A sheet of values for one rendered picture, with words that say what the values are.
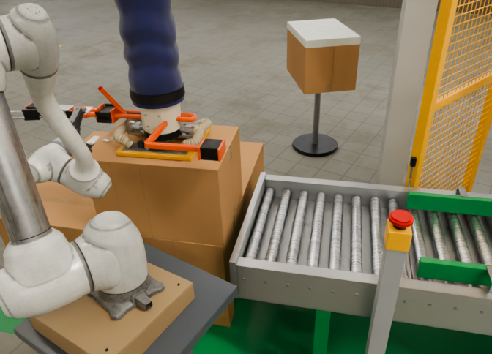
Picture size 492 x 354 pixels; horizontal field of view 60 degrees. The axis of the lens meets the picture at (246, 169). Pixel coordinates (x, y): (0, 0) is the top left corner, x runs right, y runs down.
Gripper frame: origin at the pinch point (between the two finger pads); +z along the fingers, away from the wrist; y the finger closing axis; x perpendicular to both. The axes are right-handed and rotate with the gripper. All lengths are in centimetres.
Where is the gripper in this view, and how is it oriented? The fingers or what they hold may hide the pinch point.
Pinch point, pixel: (92, 123)
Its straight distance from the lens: 192.2
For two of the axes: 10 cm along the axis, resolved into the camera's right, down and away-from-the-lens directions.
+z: 2.1, -5.2, 8.3
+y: 0.3, 8.5, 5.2
